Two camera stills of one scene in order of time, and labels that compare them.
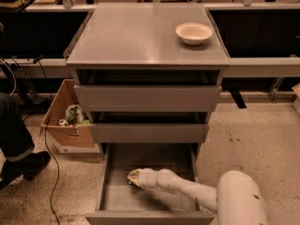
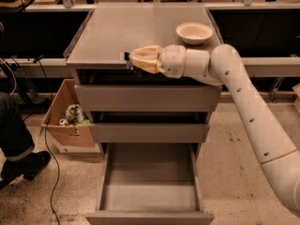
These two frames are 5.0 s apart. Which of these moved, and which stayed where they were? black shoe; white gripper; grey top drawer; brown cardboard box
Moved: white gripper
Stayed: brown cardboard box; black shoe; grey top drawer
